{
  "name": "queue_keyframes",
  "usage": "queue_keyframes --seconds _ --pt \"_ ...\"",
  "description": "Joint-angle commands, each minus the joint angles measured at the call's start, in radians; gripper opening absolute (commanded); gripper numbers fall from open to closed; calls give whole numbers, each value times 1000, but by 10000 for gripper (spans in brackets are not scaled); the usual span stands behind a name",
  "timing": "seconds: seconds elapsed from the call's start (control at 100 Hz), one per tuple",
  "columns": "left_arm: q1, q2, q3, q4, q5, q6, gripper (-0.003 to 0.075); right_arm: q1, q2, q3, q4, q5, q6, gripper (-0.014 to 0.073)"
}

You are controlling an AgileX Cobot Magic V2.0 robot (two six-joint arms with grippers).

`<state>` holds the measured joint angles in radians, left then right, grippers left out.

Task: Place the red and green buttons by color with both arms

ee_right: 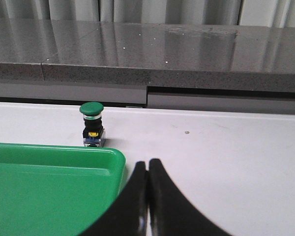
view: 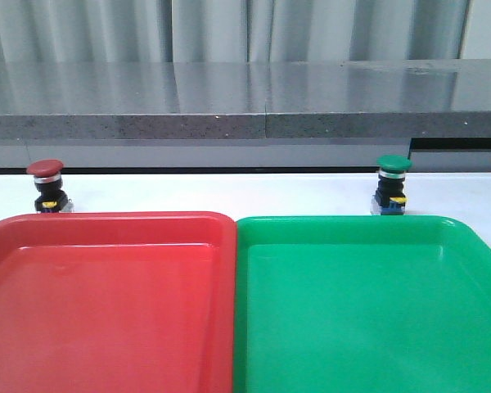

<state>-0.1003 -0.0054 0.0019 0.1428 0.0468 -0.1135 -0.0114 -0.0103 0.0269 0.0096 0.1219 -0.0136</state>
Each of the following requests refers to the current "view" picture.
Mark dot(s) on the white pleated curtain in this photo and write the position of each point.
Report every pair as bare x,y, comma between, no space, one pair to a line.
230,31

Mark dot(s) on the green mushroom push button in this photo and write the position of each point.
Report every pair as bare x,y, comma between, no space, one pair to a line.
389,198

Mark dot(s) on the grey stone counter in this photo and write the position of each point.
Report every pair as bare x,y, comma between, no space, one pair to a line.
124,117

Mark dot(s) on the green plastic tray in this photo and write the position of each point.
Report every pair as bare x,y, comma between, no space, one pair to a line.
362,304

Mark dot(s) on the red plastic tray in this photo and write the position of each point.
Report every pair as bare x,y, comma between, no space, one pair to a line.
117,302

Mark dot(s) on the red mushroom push button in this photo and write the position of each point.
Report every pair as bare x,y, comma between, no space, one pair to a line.
48,181

